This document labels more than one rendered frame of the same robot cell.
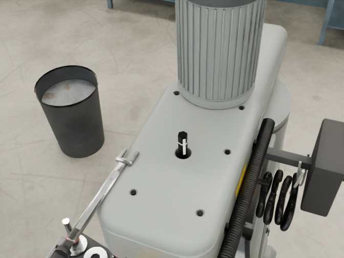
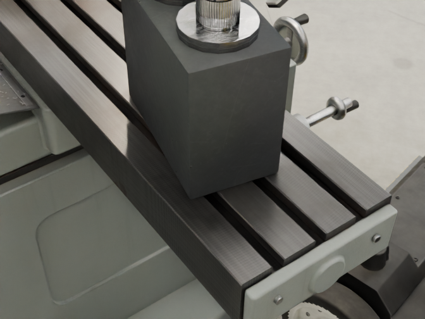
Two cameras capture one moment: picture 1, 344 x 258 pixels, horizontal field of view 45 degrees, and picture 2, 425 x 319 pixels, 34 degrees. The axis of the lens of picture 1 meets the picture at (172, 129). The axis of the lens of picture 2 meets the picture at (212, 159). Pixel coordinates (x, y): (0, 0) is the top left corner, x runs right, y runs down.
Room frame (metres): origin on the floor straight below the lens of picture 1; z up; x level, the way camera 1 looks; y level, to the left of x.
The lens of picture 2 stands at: (1.37, 0.72, 1.55)
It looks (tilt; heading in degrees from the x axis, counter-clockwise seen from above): 44 degrees down; 210
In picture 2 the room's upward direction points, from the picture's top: 1 degrees clockwise
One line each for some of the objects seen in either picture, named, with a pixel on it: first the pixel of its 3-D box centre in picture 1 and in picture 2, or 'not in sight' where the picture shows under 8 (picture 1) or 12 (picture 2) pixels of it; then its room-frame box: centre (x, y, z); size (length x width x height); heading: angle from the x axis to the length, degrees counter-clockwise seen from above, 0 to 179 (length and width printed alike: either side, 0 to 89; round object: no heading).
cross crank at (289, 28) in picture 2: not in sight; (277, 46); (0.14, 0.18, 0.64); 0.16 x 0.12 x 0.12; 157
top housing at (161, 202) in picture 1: (186, 169); not in sight; (0.62, -0.03, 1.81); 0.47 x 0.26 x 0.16; 157
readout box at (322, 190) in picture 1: (327, 168); not in sight; (0.74, -0.45, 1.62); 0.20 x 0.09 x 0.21; 157
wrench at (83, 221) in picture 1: (103, 191); not in sight; (0.51, 0.15, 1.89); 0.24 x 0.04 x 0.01; 154
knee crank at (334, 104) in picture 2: not in sight; (323, 114); (0.17, 0.32, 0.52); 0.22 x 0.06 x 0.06; 157
